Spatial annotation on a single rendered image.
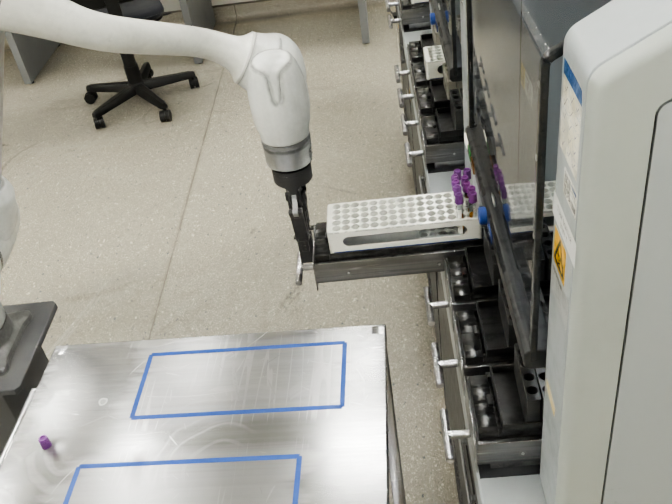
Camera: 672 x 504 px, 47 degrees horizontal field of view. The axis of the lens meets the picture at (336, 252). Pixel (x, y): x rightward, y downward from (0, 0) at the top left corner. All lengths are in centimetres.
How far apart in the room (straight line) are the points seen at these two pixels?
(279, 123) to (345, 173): 194
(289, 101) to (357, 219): 30
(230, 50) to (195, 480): 77
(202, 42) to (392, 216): 48
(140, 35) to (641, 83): 91
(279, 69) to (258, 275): 157
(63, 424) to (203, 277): 160
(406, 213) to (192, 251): 162
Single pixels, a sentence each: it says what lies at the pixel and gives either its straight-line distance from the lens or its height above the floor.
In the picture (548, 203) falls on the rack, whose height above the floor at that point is 85.
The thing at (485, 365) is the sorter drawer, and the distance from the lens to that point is 128.
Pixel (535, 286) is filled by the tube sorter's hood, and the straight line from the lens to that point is 96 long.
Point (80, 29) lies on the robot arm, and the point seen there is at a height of 132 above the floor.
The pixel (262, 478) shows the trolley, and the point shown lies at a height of 82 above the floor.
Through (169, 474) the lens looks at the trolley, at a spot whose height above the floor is 82.
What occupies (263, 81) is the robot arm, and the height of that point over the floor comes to 119.
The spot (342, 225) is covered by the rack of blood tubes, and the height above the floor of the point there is 87.
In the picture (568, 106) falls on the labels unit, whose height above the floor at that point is 137.
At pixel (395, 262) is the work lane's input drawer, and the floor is 79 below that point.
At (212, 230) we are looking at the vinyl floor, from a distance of 310.
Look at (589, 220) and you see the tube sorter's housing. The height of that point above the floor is 129.
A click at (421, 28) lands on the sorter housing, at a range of 264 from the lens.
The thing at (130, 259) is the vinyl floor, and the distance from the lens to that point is 309.
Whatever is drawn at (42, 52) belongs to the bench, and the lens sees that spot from 508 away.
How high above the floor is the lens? 174
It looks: 38 degrees down
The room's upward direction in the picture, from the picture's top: 9 degrees counter-clockwise
